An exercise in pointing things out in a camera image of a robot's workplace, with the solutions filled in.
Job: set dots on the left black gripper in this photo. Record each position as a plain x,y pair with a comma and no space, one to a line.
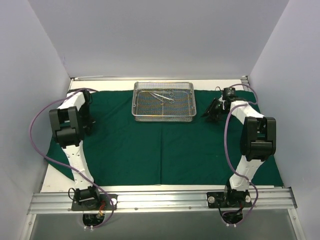
89,122

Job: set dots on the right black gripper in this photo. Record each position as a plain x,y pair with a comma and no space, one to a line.
216,110

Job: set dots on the green surgical drape cloth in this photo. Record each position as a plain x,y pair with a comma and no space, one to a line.
123,152

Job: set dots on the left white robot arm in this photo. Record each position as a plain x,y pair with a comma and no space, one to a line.
70,123

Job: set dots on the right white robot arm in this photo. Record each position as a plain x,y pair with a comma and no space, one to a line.
257,142

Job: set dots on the steel surgical scissors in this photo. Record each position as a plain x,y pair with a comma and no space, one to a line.
163,98

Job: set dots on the metal mesh instrument tray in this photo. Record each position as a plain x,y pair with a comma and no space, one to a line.
146,108

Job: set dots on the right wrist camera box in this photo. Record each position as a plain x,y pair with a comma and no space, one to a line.
229,93

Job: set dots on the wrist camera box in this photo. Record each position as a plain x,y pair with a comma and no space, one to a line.
86,95
229,93

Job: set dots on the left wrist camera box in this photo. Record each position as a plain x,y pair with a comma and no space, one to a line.
86,95

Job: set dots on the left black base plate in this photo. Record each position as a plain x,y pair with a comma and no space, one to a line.
104,203

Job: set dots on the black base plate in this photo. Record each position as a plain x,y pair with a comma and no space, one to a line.
104,203
221,199

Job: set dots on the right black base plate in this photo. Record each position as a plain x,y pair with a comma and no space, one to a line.
221,199

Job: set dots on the aluminium front rail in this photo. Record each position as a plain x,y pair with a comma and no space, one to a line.
159,201

